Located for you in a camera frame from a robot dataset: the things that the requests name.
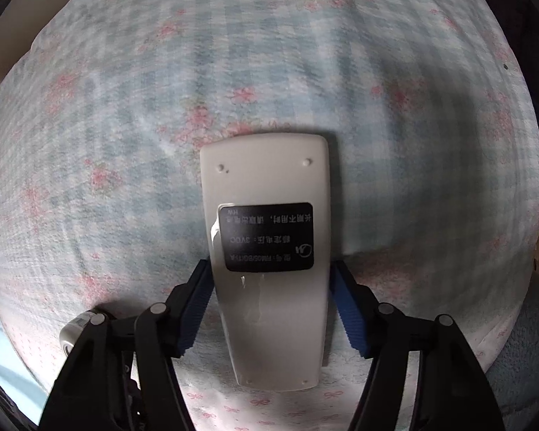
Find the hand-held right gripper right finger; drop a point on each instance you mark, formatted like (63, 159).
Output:
(350, 309)

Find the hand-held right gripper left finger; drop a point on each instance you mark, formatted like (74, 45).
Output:
(193, 309)

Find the white remote control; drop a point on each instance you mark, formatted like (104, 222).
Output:
(269, 179)

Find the grey round object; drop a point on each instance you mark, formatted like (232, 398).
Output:
(72, 332)

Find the blue-grey fluffy rug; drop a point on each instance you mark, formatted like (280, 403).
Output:
(530, 345)

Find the pale blue sheet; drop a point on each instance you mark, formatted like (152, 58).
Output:
(4, 345)

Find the bed with checkered floral sheet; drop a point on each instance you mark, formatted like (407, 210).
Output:
(251, 54)

